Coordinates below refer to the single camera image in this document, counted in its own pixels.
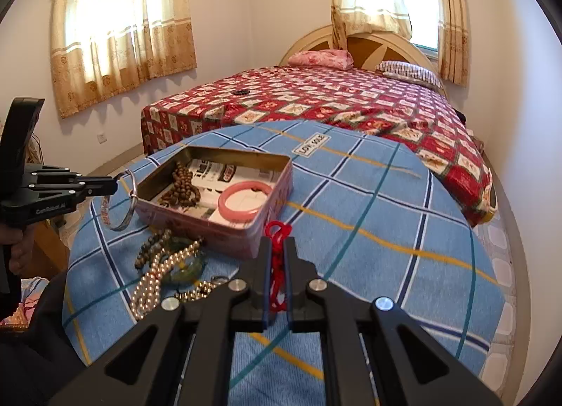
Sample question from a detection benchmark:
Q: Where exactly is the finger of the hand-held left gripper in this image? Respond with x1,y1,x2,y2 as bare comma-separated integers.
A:
25,182,119,210
25,163,119,188

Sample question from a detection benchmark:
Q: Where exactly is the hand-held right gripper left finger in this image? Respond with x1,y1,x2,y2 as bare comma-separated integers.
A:
83,237,275,406

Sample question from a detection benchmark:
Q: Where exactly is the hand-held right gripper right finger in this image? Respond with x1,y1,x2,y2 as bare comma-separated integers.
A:
283,237,503,406

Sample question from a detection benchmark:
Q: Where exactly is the red knotted cord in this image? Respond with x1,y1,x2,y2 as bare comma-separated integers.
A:
264,220,293,314

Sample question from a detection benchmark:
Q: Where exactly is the silver bangle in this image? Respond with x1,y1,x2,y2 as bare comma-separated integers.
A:
101,169,140,232

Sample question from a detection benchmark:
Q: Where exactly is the gold bead bracelet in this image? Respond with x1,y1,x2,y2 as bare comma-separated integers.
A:
176,276,229,301

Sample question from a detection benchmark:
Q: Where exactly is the pink bangle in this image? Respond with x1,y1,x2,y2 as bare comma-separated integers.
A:
218,182,274,223

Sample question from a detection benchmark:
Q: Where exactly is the pink metal tin box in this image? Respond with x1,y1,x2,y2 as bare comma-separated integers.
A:
132,145,294,261

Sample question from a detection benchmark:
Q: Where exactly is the green jade bangle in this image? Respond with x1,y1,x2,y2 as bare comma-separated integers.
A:
160,239,207,286

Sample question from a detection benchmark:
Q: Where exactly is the dark bead bracelet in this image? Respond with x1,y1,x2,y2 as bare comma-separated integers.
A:
134,230,207,272

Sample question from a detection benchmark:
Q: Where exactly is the brown wooden bead bracelet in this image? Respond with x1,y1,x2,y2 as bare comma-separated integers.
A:
157,162,203,210

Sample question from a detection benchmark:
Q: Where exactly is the pearl necklace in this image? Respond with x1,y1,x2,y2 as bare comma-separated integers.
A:
132,241,205,321

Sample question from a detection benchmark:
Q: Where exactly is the person's left hand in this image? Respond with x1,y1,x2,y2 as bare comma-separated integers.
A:
8,237,38,277

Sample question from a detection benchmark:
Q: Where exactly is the wooden furniture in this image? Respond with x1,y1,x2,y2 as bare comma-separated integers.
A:
20,208,71,279

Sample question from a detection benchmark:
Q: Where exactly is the printed paper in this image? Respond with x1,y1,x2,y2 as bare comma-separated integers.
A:
187,159,282,218

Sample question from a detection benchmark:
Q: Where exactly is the blue plaid cloth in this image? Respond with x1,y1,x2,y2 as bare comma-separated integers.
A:
61,120,505,406

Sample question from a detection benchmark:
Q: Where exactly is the wide beige patterned curtain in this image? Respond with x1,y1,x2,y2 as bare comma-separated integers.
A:
49,0,198,120

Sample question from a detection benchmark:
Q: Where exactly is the person's dark clothing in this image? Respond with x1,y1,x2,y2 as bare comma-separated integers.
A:
0,270,102,406

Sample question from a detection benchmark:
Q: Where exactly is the bed with red patterned cover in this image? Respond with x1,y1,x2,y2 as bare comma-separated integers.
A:
140,65,495,226

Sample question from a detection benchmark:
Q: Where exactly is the pink pillow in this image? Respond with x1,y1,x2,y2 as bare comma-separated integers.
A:
287,49,354,70

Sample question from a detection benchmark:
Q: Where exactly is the striped pillow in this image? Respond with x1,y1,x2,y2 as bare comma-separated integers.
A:
375,60,444,90

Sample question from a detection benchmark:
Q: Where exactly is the wooden headboard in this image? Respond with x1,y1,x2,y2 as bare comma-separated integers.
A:
279,24,449,95

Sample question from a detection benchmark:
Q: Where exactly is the window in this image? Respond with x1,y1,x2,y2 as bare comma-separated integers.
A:
395,0,440,57

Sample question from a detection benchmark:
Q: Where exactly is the narrow beige pleated curtain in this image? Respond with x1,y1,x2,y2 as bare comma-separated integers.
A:
430,0,470,87

